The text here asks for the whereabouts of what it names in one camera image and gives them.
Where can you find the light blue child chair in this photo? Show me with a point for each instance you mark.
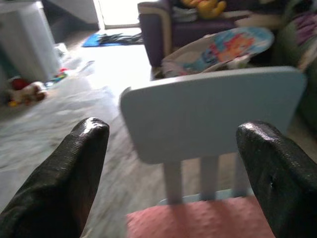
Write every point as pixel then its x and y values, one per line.
pixel 205 111

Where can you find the small colourful floor toy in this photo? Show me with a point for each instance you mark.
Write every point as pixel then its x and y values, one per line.
pixel 60 74

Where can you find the yellow plush toy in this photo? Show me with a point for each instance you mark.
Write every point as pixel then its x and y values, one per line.
pixel 208 7

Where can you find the blue floor mat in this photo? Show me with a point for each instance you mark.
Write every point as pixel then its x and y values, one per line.
pixel 90 41

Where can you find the colourful baby bouncer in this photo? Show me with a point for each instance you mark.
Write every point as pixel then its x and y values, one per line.
pixel 223 49

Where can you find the stack of folded clothes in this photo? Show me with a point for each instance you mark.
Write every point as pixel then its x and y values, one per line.
pixel 184 15

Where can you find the pink fleece pillow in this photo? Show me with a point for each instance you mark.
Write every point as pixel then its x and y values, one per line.
pixel 198 220

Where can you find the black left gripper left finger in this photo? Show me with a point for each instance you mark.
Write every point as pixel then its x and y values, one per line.
pixel 57 183

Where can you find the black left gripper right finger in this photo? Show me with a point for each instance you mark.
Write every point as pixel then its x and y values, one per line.
pixel 287 183

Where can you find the white cabinet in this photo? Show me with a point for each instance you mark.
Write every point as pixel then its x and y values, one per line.
pixel 24 42

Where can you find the red and brown plush toy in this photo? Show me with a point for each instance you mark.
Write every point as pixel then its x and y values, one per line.
pixel 27 90

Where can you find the purple patterned blanket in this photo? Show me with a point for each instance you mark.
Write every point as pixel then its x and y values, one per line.
pixel 308 27

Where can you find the purple sofa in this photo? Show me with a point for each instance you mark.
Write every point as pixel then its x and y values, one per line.
pixel 158 37

